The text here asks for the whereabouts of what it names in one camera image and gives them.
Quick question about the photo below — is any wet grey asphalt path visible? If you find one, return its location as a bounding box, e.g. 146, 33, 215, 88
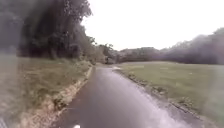
49, 65, 201, 128

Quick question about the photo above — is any open grass field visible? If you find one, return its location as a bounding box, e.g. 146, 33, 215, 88
114, 60, 224, 128

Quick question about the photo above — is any wood of tall trees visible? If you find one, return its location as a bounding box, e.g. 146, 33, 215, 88
0, 0, 116, 65

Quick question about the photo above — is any distant row of trees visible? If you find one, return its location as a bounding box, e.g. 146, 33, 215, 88
113, 27, 224, 66

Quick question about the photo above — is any grass verge with leaves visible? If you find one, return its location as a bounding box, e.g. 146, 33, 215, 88
0, 54, 94, 128

